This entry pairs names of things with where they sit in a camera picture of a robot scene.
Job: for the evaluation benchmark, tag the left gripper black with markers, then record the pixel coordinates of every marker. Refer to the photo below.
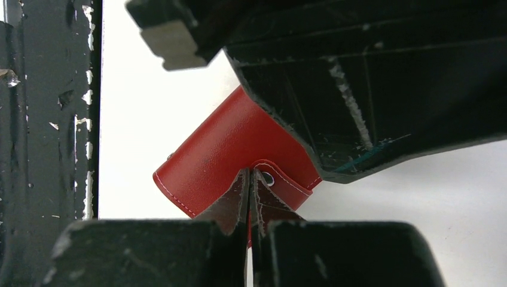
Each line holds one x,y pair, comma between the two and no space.
353,115

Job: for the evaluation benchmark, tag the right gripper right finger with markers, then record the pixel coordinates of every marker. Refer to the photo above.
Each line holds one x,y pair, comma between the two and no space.
290,251

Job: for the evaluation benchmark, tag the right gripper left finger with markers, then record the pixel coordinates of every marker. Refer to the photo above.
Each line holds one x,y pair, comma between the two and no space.
209,250

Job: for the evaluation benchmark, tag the red card holder wallet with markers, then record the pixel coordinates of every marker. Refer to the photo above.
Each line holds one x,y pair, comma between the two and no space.
237,135

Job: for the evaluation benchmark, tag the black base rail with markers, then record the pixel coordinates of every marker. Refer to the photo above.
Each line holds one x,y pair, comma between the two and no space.
50,96

